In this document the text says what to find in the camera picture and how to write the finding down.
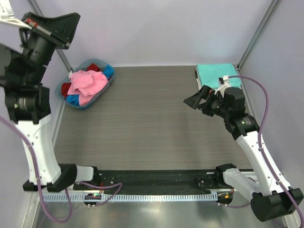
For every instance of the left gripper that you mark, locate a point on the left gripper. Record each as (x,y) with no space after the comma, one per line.
(49,37)

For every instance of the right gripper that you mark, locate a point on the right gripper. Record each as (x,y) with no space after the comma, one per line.
(205,100)

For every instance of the pink t shirt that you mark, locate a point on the pink t shirt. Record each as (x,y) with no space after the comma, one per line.
(86,85)

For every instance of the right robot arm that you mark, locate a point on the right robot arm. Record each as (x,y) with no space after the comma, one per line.
(271,196)

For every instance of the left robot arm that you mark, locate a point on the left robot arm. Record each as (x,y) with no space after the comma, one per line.
(27,100)

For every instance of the teal folded t shirt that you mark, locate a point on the teal folded t shirt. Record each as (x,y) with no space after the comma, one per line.
(209,74)

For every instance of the red t shirt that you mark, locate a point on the red t shirt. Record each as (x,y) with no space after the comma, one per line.
(66,85)

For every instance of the blue t shirt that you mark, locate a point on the blue t shirt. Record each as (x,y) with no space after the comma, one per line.
(108,71)

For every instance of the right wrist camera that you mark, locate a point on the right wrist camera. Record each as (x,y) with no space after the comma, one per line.
(224,83)

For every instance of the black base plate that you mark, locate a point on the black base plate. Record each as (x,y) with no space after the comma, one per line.
(150,182)

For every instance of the slotted cable duct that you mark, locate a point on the slotted cable duct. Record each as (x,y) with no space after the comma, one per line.
(97,197)

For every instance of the right aluminium frame post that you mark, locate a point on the right aluminium frame post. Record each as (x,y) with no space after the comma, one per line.
(259,31)

